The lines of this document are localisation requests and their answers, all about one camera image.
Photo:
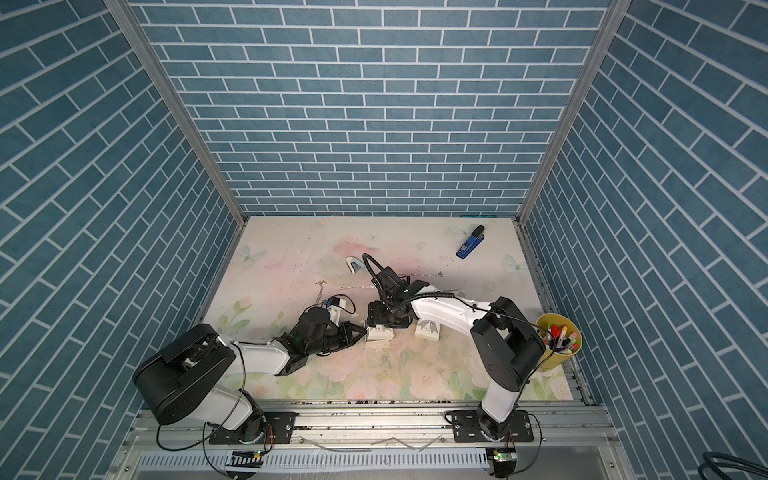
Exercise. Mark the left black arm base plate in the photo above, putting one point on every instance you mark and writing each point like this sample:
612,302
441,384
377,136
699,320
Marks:
269,428

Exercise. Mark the yellow pen cup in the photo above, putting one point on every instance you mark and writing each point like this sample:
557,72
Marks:
562,339

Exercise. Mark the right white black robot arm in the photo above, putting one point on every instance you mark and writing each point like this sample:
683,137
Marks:
508,345

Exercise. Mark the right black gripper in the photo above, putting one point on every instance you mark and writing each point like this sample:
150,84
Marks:
374,316

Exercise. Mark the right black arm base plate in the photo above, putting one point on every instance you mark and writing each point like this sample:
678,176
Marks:
492,427

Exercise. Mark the blue black stapler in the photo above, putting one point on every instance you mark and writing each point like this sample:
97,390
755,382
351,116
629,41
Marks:
474,239

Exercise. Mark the white bow gift box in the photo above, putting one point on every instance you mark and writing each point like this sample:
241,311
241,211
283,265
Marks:
379,333
428,330

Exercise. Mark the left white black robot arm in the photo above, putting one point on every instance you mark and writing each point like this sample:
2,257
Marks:
182,380

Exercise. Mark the aluminium front rail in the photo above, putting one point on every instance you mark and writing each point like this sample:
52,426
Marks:
362,427

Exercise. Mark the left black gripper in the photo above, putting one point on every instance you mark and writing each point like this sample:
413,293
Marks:
345,330

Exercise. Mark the black cable bundle corner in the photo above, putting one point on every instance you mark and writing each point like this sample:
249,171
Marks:
722,465

